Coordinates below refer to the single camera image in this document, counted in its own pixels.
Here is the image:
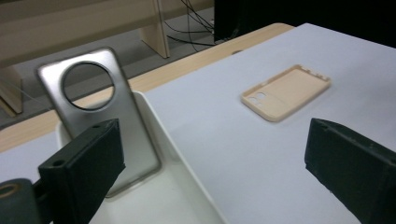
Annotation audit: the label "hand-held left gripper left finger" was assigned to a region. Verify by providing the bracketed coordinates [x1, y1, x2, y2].
[37, 118, 127, 224]

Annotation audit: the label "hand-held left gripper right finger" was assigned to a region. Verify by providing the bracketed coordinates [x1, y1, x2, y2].
[304, 117, 396, 224]

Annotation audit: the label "silver phone case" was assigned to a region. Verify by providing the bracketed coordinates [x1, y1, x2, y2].
[35, 46, 163, 199]

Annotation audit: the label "white plastic bin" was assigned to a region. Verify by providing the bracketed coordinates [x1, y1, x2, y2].
[55, 91, 230, 224]

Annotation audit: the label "beige phone case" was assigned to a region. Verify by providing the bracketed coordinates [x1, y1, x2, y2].
[240, 63, 332, 123]

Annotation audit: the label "white table mat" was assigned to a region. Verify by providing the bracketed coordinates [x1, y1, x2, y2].
[0, 22, 396, 224]

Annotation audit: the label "light wooden bench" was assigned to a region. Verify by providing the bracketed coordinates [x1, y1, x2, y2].
[0, 0, 216, 118]

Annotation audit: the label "black curtain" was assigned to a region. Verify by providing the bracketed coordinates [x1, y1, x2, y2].
[214, 0, 396, 49]

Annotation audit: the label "black floor cables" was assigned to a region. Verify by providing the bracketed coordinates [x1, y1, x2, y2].
[163, 0, 219, 52]

